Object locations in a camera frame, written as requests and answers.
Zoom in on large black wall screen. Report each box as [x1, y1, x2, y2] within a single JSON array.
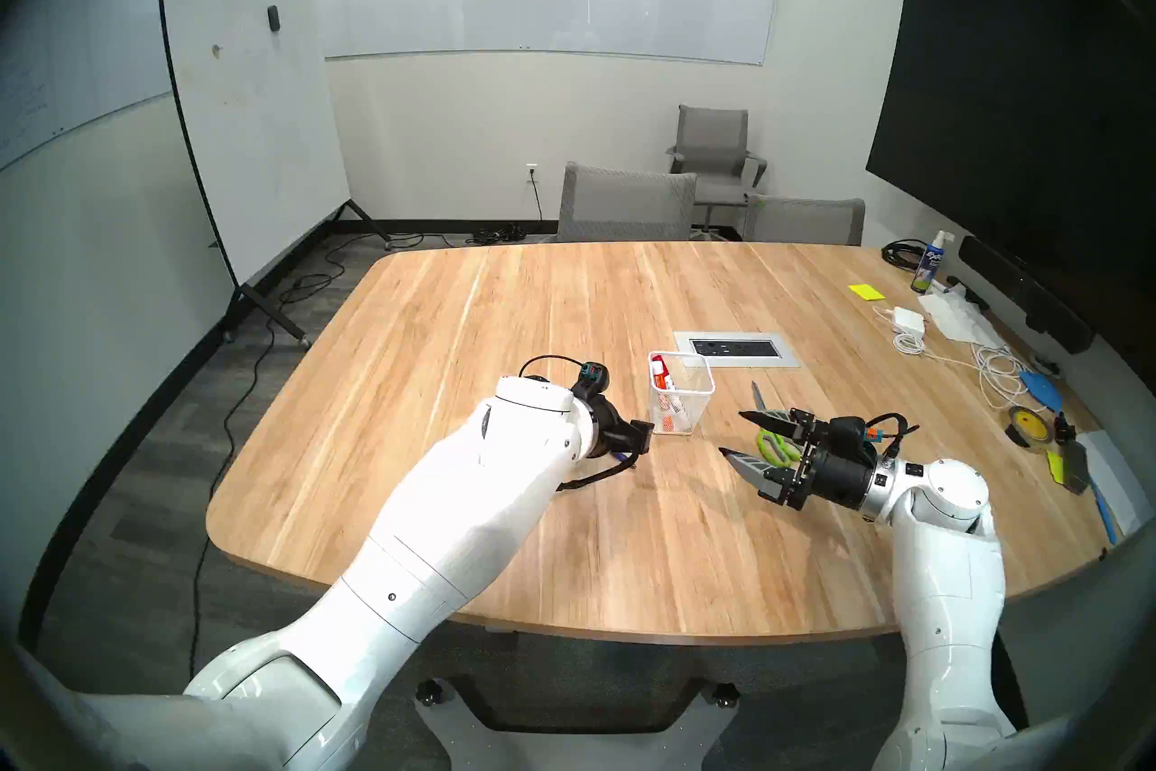
[[865, 0, 1156, 300]]

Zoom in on grey mesh table chair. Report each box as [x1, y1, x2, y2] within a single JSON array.
[[557, 161, 698, 243], [742, 194, 866, 246]]

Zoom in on white mesh pen holder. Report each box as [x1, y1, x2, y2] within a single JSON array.
[[648, 351, 717, 436]]

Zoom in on mobile whiteboard on stand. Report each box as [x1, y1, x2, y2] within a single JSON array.
[[156, 0, 394, 350]]

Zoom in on orange Expo marker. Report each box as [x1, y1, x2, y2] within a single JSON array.
[[650, 356, 676, 430]]

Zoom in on black left camera cable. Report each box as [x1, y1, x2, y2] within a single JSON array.
[[517, 354, 583, 382]]

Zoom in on blue pen beside paper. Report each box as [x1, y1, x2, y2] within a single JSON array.
[[1090, 476, 1121, 546]]

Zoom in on black yellow tape roll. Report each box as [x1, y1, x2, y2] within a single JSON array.
[[1007, 405, 1058, 451]]

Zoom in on black camera cable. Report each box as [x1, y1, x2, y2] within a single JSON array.
[[517, 354, 583, 382], [872, 412, 920, 463]]

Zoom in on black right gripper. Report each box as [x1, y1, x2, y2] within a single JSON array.
[[720, 408, 879, 510]]

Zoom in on blue flat object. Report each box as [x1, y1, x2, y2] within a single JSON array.
[[1021, 370, 1071, 411]]

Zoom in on black video sound bar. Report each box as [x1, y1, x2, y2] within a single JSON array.
[[957, 234, 1095, 355]]

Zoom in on wall whiteboard with writing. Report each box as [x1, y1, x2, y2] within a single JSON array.
[[0, 0, 276, 174]]

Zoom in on grey office chair with armrests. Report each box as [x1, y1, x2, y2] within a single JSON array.
[[667, 104, 769, 237]]

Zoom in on Expo cleaner spray bottle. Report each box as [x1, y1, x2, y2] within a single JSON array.
[[910, 229, 954, 294]]

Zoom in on silver table power outlet panel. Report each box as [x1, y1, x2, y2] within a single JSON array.
[[674, 331, 801, 369]]

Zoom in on green handled scissors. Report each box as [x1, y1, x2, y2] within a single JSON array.
[[750, 381, 803, 465]]

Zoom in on black floor cable bundle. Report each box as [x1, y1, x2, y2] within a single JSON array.
[[465, 224, 552, 246]]

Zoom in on grey yellow eraser block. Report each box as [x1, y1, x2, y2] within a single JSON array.
[[1048, 439, 1094, 496]]

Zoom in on black left gripper cable loop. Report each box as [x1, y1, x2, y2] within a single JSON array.
[[555, 453, 638, 492]]

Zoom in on white charger cable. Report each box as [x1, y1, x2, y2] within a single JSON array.
[[872, 307, 1039, 413]]

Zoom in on white paper sheet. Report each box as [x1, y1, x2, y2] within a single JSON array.
[[1079, 430, 1156, 540]]

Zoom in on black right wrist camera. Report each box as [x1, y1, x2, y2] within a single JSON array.
[[826, 415, 875, 454]]

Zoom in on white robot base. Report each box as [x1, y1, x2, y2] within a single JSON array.
[[414, 677, 741, 771]]

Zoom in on black right camera cable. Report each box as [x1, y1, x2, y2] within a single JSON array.
[[872, 412, 920, 463]]

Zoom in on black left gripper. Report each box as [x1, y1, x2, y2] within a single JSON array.
[[578, 397, 656, 458]]

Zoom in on white crumpled tissue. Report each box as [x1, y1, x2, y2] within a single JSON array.
[[917, 290, 1008, 347]]

